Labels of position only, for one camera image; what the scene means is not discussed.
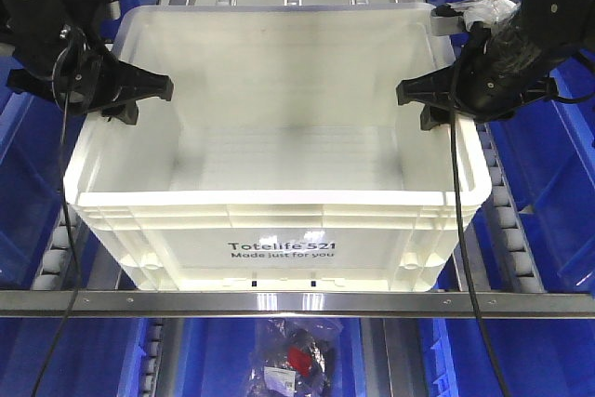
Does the blue bin lower left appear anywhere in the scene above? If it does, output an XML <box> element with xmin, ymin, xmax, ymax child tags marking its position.
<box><xmin>1</xmin><ymin>318</ymin><xmax>149</xmax><ymax>396</ymax></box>

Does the blue bin lower right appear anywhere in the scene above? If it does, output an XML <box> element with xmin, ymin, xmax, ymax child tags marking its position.
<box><xmin>417</xmin><ymin>318</ymin><xmax>594</xmax><ymax>396</ymax></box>

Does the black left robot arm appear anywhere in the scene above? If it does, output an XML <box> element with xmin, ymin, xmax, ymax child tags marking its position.
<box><xmin>1</xmin><ymin>0</ymin><xmax>174</xmax><ymax>125</ymax></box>

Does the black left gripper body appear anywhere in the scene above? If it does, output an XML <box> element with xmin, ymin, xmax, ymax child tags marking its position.
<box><xmin>6</xmin><ymin>24</ymin><xmax>122</xmax><ymax>117</ymax></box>

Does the blue bin shelf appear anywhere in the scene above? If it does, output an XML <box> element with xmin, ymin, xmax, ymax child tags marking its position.
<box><xmin>479</xmin><ymin>0</ymin><xmax>595</xmax><ymax>298</ymax></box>
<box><xmin>1</xmin><ymin>57</ymin><xmax>84</xmax><ymax>289</ymax></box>

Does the black left cable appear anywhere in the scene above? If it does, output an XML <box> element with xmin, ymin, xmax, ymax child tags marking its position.
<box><xmin>30</xmin><ymin>27</ymin><xmax>94</xmax><ymax>397</ymax></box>

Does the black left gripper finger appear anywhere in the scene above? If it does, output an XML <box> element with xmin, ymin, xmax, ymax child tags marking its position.
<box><xmin>114</xmin><ymin>61</ymin><xmax>174</xmax><ymax>102</ymax></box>
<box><xmin>101</xmin><ymin>101</ymin><xmax>139</xmax><ymax>126</ymax></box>

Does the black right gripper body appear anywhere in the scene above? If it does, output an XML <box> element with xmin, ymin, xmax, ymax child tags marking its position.
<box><xmin>457</xmin><ymin>27</ymin><xmax>558</xmax><ymax>122</ymax></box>

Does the blue bin left shelf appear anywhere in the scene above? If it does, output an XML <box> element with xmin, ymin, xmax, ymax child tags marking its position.
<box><xmin>1</xmin><ymin>57</ymin><xmax>84</xmax><ymax>289</ymax></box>

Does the bag of small parts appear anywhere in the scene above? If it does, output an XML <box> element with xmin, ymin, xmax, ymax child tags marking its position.
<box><xmin>245</xmin><ymin>318</ymin><xmax>343</xmax><ymax>396</ymax></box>

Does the metal shelf front rail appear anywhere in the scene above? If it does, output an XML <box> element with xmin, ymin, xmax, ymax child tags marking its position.
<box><xmin>0</xmin><ymin>289</ymin><xmax>595</xmax><ymax>320</ymax></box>

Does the blue bin right shelf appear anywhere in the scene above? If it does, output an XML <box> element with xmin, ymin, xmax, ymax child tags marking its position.
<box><xmin>479</xmin><ymin>0</ymin><xmax>595</xmax><ymax>298</ymax></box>

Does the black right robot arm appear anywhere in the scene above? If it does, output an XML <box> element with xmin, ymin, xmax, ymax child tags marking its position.
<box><xmin>396</xmin><ymin>0</ymin><xmax>594</xmax><ymax>131</ymax></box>

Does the white plastic Totelife tote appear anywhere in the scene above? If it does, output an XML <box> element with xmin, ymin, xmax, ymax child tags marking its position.
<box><xmin>64</xmin><ymin>3</ymin><xmax>492</xmax><ymax>292</ymax></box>

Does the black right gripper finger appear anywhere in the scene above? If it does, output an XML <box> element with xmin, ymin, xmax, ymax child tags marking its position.
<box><xmin>396</xmin><ymin>66</ymin><xmax>462</xmax><ymax>108</ymax></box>
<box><xmin>419</xmin><ymin>106</ymin><xmax>456</xmax><ymax>131</ymax></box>

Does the blue bin lower middle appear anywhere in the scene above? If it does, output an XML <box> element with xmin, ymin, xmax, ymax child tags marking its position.
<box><xmin>172</xmin><ymin>318</ymin><xmax>366</xmax><ymax>396</ymax></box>

